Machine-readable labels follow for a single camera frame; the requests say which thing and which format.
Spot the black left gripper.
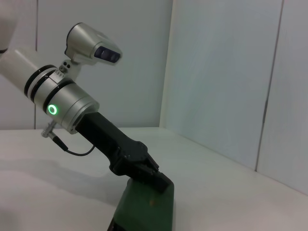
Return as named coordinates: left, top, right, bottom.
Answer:
left=75, top=112, right=171, bottom=193

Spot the green glasses case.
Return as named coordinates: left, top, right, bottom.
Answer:
left=107, top=176, right=176, bottom=231

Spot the silver connector black cable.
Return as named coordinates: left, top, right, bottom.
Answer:
left=40, top=121, right=96, bottom=157

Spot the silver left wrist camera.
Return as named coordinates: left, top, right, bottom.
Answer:
left=64, top=22, right=124, bottom=67

